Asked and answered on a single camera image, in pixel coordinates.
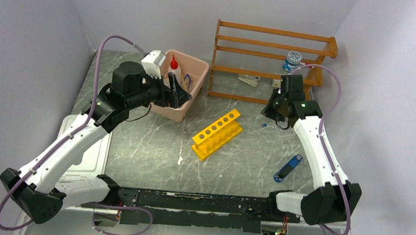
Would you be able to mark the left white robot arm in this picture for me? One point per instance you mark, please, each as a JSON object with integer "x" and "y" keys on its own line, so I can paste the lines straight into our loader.
{"x": 36, "y": 187}

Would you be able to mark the yellow test tube rack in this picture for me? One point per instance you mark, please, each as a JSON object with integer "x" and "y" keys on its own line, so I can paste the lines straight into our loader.
{"x": 216, "y": 135}

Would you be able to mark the blue black handheld tool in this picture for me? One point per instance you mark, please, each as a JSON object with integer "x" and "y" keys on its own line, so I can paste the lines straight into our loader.
{"x": 285, "y": 170}

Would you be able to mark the small white box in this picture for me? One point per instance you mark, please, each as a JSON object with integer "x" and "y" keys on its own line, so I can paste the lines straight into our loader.
{"x": 276, "y": 83}

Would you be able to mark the blue-lidded jar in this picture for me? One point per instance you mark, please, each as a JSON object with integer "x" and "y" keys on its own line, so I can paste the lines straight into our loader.
{"x": 292, "y": 61}

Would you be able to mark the pink plastic bin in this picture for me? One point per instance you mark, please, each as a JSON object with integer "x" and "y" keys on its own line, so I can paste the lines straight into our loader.
{"x": 196, "y": 69}

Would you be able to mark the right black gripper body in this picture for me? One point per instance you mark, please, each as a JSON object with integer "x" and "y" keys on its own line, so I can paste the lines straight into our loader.
{"x": 274, "y": 108}

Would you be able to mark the red-capped marker pen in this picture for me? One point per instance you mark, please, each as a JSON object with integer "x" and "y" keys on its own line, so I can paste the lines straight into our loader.
{"x": 309, "y": 65}

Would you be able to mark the white stapler-like object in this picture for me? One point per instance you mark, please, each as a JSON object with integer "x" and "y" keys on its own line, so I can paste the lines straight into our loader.
{"x": 250, "y": 80}

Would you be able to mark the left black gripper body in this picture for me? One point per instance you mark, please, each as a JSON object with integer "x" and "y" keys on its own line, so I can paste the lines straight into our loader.
{"x": 152, "y": 90}

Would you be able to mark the white plastic tray lid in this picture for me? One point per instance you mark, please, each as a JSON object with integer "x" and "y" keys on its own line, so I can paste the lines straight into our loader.
{"x": 93, "y": 162}

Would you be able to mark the blue safety glasses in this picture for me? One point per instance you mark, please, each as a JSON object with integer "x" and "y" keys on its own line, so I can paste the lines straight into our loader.
{"x": 187, "y": 82}

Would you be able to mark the orange wooden shelf rack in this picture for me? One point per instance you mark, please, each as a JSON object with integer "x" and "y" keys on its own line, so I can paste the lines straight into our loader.
{"x": 258, "y": 51}

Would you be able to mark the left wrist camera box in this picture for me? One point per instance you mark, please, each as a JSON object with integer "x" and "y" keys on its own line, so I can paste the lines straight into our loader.
{"x": 152, "y": 63}

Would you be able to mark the red-capped squeeze bottle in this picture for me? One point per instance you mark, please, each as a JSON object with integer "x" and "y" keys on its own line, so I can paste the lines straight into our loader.
{"x": 175, "y": 68}

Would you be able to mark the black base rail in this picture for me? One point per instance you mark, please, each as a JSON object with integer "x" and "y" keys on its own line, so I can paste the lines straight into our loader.
{"x": 201, "y": 210}

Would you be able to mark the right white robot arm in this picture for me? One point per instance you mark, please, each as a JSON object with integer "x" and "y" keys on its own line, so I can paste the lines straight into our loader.
{"x": 334, "y": 197}

